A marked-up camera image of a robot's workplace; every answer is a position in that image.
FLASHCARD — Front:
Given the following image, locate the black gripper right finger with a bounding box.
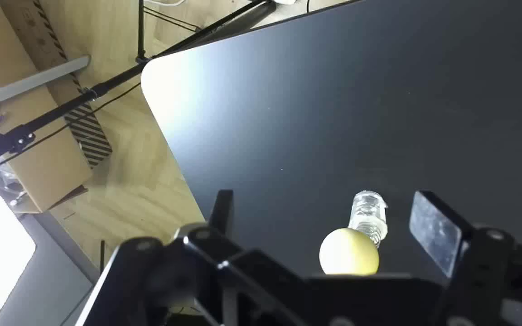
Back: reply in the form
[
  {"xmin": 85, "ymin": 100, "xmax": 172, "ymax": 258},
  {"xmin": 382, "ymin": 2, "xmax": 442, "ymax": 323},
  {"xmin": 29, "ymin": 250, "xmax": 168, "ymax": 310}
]
[{"xmin": 409, "ymin": 191, "xmax": 475, "ymax": 277}]

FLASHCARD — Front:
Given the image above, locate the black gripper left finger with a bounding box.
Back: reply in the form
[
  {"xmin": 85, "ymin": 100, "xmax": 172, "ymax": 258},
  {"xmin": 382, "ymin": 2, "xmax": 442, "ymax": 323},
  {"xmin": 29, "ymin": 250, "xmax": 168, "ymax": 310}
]
[{"xmin": 208, "ymin": 191, "xmax": 234, "ymax": 234}]

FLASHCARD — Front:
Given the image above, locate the clear plastic bottle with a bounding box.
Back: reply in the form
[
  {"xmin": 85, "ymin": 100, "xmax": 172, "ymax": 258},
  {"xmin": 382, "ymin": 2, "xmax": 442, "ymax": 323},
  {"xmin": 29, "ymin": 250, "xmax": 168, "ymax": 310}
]
[{"xmin": 348, "ymin": 191, "xmax": 388, "ymax": 247}]

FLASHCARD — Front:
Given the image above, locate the pale yellow ball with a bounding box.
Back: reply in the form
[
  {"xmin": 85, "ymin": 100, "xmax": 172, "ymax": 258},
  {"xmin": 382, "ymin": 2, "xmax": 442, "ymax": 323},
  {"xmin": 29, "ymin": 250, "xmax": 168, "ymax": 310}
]
[{"xmin": 319, "ymin": 229, "xmax": 380, "ymax": 276}]

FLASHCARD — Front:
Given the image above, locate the black tripod stand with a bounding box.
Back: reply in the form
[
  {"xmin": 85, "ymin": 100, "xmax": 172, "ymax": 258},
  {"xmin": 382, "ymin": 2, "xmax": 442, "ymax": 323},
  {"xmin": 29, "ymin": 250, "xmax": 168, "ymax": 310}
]
[{"xmin": 0, "ymin": 0, "xmax": 277, "ymax": 165}]

